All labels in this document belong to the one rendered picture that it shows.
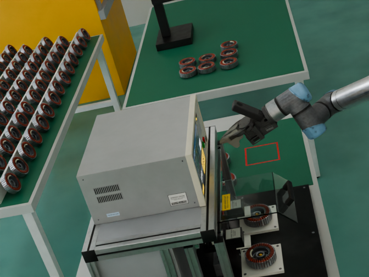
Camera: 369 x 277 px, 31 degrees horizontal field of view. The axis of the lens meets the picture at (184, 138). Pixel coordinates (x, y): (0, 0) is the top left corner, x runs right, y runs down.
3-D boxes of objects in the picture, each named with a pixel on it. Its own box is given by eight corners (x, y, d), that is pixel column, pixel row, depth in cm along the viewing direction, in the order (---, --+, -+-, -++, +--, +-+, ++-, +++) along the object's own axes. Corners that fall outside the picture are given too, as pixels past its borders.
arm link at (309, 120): (337, 121, 232) (319, 95, 231) (319, 137, 226) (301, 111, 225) (322, 128, 238) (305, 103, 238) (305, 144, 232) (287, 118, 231)
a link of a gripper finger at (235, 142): (228, 156, 239) (248, 142, 236) (217, 144, 237) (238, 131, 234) (227, 151, 242) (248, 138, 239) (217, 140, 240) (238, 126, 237)
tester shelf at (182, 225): (217, 134, 268) (214, 125, 266) (217, 241, 209) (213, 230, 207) (113, 155, 275) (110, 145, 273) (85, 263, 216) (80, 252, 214)
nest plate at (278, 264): (280, 245, 246) (280, 243, 245) (284, 272, 233) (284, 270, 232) (241, 252, 248) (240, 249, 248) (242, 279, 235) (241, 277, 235)
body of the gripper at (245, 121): (251, 147, 236) (279, 128, 232) (236, 130, 233) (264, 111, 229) (250, 136, 243) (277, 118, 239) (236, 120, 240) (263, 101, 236)
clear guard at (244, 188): (290, 182, 238) (288, 169, 235) (297, 223, 217) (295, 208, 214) (202, 198, 243) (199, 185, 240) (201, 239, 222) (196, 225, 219)
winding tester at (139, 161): (208, 140, 257) (195, 93, 247) (206, 205, 219) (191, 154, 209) (112, 158, 263) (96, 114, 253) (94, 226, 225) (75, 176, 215)
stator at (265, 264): (277, 248, 244) (275, 239, 242) (277, 268, 234) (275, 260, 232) (246, 251, 246) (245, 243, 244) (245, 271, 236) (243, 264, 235)
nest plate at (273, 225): (275, 207, 267) (275, 205, 266) (279, 230, 254) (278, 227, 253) (239, 214, 269) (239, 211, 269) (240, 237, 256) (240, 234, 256)
